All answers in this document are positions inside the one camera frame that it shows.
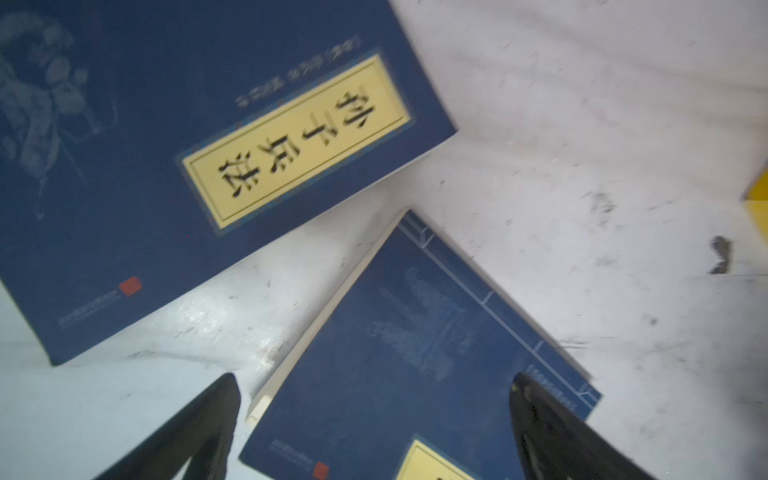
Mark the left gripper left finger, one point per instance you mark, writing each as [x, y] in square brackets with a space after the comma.
[198, 439]

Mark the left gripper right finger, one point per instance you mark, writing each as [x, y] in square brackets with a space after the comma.
[553, 443]

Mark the navy book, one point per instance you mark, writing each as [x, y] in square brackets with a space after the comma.
[146, 146]

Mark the navy book under left arm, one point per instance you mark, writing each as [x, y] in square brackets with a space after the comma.
[412, 361]

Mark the small dark debris scrap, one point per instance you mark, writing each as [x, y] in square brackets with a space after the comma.
[723, 248]

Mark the yellow pink blue bookshelf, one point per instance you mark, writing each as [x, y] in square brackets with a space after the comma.
[755, 201]

